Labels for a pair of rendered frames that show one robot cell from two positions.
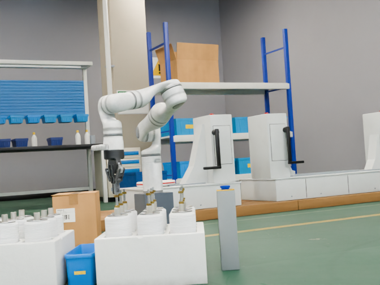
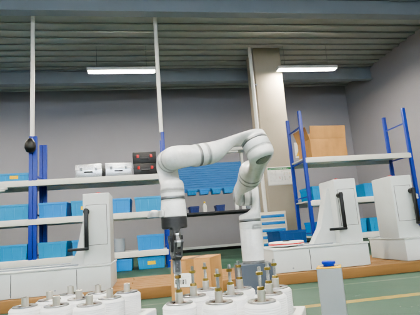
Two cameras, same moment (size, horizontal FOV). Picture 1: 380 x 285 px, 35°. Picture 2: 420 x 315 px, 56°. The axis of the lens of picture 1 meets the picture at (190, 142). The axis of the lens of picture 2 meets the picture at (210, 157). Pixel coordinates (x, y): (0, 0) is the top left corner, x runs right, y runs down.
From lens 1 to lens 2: 1.11 m
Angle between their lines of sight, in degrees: 19
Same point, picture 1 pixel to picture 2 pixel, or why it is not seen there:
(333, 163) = not seen: outside the picture
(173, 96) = (254, 148)
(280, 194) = (411, 253)
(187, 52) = (318, 133)
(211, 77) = (340, 152)
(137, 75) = (282, 155)
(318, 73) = not seen: outside the picture
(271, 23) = (390, 107)
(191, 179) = (319, 239)
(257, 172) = (385, 232)
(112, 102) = (167, 157)
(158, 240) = not seen: outside the picture
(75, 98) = (235, 175)
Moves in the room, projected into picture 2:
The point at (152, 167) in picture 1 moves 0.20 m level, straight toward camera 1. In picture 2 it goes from (250, 234) to (242, 235)
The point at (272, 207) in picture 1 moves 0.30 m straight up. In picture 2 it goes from (404, 267) to (398, 229)
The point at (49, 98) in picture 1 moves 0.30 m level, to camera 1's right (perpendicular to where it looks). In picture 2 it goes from (215, 175) to (232, 174)
